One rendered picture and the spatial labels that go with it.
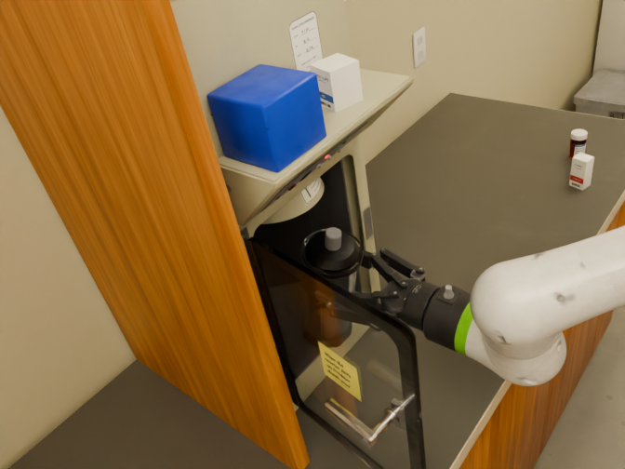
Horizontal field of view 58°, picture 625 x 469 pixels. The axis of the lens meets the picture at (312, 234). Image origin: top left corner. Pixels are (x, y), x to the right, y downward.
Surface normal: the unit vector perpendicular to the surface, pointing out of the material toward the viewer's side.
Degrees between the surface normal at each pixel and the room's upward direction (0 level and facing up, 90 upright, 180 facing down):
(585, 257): 18
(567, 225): 0
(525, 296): 39
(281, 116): 90
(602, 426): 0
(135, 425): 0
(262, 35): 90
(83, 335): 90
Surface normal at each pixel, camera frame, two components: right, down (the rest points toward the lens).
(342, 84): 0.55, 0.44
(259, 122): -0.62, 0.55
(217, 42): 0.77, 0.29
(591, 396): -0.16, -0.78
